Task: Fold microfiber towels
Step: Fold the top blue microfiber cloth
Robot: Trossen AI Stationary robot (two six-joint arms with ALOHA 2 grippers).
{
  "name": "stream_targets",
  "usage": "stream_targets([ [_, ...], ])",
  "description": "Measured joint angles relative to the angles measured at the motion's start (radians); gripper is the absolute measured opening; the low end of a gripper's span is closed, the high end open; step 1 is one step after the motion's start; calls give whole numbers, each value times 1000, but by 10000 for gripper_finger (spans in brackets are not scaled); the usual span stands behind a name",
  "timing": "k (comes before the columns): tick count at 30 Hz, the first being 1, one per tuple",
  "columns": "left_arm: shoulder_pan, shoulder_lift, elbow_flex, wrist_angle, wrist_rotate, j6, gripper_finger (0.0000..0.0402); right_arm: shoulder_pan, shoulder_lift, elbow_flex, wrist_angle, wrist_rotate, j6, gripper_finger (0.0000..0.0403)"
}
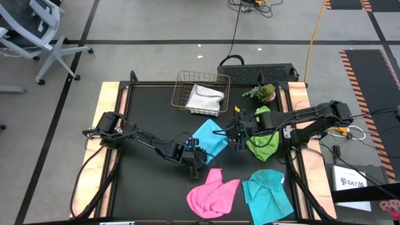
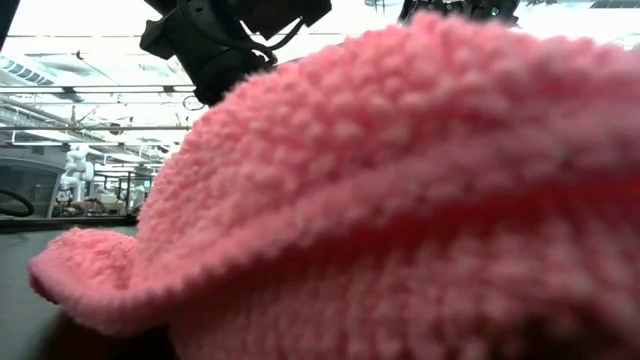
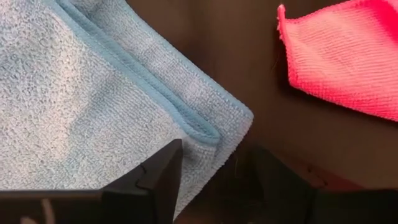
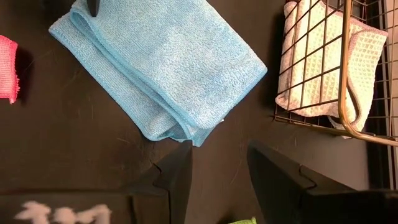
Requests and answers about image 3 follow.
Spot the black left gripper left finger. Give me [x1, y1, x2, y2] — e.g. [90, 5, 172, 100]
[0, 139, 184, 224]

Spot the light blue microfiber towel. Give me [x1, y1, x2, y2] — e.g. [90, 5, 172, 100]
[0, 0, 255, 220]

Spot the pink microfiber towel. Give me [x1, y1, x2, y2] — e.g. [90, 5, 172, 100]
[275, 0, 398, 123]

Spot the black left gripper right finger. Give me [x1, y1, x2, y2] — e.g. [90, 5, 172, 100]
[253, 147, 398, 224]

